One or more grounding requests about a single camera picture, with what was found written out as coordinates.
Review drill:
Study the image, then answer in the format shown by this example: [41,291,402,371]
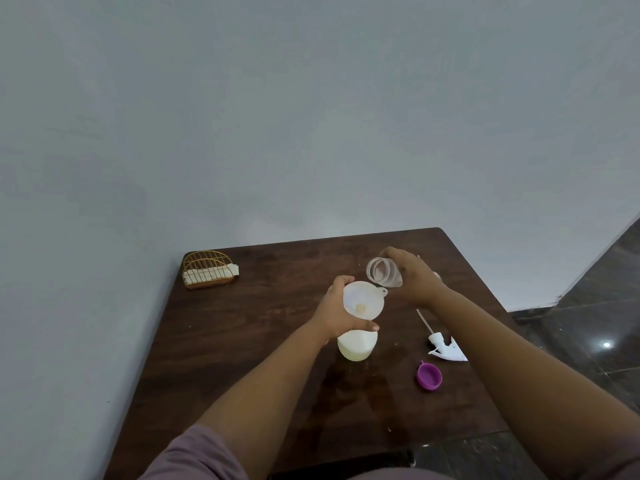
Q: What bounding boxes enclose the person's right hand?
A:
[379,246,451,309]

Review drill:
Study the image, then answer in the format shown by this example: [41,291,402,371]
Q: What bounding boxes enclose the person's left hand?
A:
[309,275,380,345]

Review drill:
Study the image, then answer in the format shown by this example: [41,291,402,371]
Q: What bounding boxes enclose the clear plastic bottle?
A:
[365,256,442,289]

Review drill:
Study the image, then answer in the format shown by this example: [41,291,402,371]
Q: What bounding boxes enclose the white plastic funnel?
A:
[343,280,389,319]

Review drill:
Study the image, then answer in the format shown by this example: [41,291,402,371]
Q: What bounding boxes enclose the white plastic spray bottle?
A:
[337,329,379,363]

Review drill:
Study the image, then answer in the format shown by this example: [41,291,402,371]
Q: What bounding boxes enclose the white spray trigger with tube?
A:
[415,308,469,363]

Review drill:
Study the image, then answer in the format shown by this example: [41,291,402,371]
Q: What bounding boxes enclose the purple bottle cap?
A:
[416,360,443,391]

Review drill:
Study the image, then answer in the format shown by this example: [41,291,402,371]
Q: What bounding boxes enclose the person's right forearm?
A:
[431,289,640,480]

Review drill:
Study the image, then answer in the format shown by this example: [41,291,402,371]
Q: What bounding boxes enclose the person's left forearm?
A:
[197,320,335,480]

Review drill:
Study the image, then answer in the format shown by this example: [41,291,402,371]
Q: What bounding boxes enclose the person's mauve shirt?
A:
[137,423,640,480]

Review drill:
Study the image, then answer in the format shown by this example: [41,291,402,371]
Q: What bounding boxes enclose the white folded napkins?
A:
[183,263,240,285]

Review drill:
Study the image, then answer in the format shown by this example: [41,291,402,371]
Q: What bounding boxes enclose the gold wire napkin holder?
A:
[181,250,240,290]

